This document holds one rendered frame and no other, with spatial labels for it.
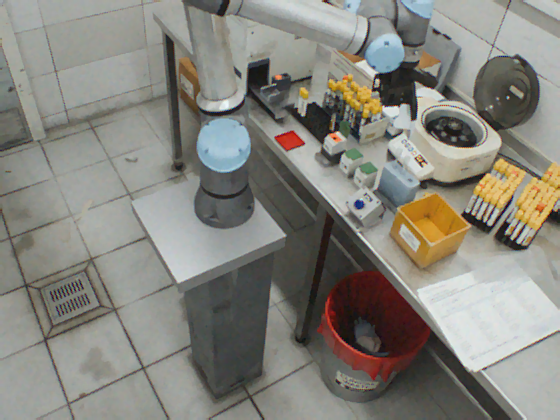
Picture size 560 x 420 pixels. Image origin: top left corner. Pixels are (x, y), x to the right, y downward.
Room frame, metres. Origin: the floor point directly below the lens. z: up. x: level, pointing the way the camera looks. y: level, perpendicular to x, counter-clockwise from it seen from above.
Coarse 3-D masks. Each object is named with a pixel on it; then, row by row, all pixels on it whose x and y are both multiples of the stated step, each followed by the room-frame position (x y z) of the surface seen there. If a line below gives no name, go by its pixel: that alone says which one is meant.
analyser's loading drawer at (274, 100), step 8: (248, 80) 1.46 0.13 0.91; (256, 80) 1.46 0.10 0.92; (264, 80) 1.47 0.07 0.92; (256, 88) 1.42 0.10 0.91; (264, 88) 1.38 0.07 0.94; (272, 88) 1.40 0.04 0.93; (264, 96) 1.36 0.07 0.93; (272, 96) 1.34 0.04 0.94; (280, 96) 1.36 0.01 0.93; (272, 104) 1.34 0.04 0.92; (280, 104) 1.34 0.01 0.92; (288, 104) 1.32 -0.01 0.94; (280, 112) 1.30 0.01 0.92; (288, 112) 1.32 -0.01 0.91
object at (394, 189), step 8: (384, 168) 1.03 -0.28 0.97; (392, 168) 1.02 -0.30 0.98; (400, 168) 1.03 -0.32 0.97; (384, 176) 1.02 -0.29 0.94; (392, 176) 1.00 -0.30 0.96; (400, 176) 1.00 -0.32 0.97; (408, 176) 1.00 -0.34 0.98; (384, 184) 1.02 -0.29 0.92; (392, 184) 1.00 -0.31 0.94; (400, 184) 0.98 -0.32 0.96; (408, 184) 0.97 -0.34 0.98; (416, 184) 0.97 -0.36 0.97; (376, 192) 1.02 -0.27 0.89; (384, 192) 1.01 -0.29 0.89; (392, 192) 0.99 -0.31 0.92; (400, 192) 0.97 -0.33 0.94; (408, 192) 0.96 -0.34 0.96; (416, 192) 0.98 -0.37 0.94; (384, 200) 0.99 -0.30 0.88; (392, 200) 0.99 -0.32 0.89; (400, 200) 0.97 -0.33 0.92; (408, 200) 0.96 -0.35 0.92; (392, 208) 0.96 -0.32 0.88
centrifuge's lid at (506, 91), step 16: (496, 64) 1.38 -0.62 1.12; (512, 64) 1.35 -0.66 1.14; (528, 64) 1.28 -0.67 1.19; (480, 80) 1.38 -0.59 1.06; (496, 80) 1.37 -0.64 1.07; (512, 80) 1.34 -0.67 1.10; (528, 80) 1.29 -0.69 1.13; (480, 96) 1.36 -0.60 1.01; (496, 96) 1.34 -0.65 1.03; (512, 96) 1.31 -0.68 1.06; (528, 96) 1.27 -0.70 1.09; (480, 112) 1.31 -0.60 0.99; (496, 112) 1.31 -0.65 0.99; (512, 112) 1.28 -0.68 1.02; (528, 112) 1.19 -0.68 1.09; (496, 128) 1.23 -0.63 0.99; (512, 128) 1.21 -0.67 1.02
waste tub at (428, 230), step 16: (400, 208) 0.88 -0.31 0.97; (416, 208) 0.92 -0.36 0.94; (432, 208) 0.94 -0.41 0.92; (448, 208) 0.90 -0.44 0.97; (400, 224) 0.86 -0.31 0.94; (416, 224) 0.92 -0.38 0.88; (432, 224) 0.92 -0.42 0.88; (448, 224) 0.89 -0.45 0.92; (464, 224) 0.85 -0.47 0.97; (400, 240) 0.85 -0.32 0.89; (416, 240) 0.81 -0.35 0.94; (432, 240) 0.86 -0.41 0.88; (448, 240) 0.81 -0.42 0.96; (416, 256) 0.79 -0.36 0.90; (432, 256) 0.79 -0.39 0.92
